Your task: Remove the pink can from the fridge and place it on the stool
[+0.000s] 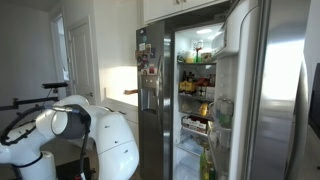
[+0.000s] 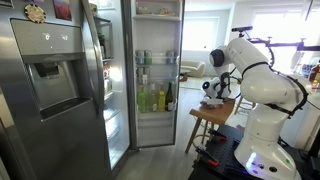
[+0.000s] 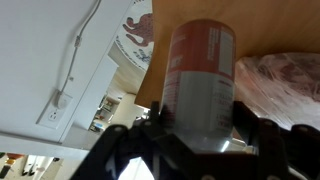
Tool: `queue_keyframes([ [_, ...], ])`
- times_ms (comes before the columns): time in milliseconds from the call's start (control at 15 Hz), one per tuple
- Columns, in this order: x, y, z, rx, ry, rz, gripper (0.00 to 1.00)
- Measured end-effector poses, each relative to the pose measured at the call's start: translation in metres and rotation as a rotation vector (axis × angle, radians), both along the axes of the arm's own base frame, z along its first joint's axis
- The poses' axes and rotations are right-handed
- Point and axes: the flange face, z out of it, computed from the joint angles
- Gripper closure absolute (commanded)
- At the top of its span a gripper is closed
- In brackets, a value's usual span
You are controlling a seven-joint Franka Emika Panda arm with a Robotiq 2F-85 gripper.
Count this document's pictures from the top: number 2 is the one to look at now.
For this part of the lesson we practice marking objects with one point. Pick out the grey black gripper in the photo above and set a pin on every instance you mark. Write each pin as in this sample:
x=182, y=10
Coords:
x=215, y=99

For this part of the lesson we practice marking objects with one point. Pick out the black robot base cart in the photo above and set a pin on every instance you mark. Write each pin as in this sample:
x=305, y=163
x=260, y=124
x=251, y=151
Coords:
x=226, y=153

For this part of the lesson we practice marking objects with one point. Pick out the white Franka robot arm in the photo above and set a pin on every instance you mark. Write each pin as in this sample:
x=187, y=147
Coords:
x=266, y=86

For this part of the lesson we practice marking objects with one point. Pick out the wooden stool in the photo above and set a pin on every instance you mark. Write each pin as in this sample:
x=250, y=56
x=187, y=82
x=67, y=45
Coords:
x=213, y=115

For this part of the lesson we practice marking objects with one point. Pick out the silver drink can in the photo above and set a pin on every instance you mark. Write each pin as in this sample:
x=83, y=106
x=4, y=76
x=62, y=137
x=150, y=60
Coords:
x=140, y=57
x=170, y=57
x=175, y=57

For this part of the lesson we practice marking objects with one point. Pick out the stainless steel fridge door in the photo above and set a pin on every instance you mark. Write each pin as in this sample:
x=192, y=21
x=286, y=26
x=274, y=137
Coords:
x=156, y=130

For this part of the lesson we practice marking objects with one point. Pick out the short silver can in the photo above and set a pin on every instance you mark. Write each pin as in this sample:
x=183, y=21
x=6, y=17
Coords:
x=140, y=71
x=147, y=70

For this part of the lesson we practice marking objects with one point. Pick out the green drink can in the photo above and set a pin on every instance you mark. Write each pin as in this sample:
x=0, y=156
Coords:
x=148, y=57

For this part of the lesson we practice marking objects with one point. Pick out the stainless steel fridge body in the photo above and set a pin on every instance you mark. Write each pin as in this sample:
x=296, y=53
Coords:
x=115, y=66

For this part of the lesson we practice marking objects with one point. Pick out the red picture fridge magnet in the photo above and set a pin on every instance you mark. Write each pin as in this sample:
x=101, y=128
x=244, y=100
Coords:
x=62, y=10

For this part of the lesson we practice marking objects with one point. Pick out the round gold fridge magnet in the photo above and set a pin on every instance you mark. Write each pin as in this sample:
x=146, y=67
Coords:
x=35, y=13

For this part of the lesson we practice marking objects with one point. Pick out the dark framed fridge magnet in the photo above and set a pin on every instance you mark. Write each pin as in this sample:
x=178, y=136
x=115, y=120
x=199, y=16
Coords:
x=6, y=3

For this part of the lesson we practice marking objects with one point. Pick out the clear plastic bag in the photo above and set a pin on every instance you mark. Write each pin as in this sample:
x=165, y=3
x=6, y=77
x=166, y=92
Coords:
x=205, y=106

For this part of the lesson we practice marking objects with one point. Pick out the wooden chair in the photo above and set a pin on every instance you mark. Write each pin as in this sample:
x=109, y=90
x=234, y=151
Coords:
x=246, y=106

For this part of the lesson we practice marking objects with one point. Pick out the cream armchair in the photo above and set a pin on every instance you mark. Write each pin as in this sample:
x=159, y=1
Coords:
x=195, y=68

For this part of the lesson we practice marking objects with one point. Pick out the small wooden side table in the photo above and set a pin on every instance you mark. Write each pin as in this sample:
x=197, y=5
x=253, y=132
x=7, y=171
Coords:
x=184, y=76

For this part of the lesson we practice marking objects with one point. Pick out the dark wine bottle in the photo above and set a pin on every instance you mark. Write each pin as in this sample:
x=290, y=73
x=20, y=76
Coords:
x=169, y=100

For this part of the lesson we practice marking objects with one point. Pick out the yellow drink bottle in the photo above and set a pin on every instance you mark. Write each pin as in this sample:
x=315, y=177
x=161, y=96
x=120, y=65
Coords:
x=161, y=101

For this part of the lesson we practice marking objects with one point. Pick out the clear drink bottle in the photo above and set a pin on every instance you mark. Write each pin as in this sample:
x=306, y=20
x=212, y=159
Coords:
x=152, y=100

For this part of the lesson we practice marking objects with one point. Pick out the small white jar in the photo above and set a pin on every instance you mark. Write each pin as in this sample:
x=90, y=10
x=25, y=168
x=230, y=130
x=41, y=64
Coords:
x=144, y=80

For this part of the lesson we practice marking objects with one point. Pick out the green drink bottle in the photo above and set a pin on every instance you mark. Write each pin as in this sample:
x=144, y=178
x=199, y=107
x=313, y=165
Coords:
x=141, y=101

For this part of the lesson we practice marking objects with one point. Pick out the white side cabinet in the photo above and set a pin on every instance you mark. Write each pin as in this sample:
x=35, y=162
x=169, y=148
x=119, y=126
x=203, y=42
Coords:
x=300, y=130

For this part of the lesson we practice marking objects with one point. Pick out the blue box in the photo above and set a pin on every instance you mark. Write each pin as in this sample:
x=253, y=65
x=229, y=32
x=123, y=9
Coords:
x=306, y=71

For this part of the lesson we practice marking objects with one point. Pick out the tan food package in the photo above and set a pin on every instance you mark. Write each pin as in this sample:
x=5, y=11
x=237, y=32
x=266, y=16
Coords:
x=166, y=12

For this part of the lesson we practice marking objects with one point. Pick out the amber liquor bottle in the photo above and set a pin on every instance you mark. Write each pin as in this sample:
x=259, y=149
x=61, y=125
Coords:
x=315, y=73

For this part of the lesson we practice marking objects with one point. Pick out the white food package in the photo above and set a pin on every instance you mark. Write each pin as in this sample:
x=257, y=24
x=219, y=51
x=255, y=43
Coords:
x=144, y=10

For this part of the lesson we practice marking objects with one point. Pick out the stainless steel freezer door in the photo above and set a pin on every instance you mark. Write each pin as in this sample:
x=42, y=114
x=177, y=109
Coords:
x=65, y=143

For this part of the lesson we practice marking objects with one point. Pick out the water ice dispenser panel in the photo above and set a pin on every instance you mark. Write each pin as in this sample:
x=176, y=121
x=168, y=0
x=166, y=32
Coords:
x=48, y=40

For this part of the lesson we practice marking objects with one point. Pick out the black exterior camera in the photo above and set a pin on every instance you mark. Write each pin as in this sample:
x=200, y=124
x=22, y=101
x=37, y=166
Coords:
x=241, y=29

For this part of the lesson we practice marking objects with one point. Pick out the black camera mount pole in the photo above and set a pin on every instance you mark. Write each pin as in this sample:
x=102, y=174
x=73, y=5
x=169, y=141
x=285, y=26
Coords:
x=290, y=45

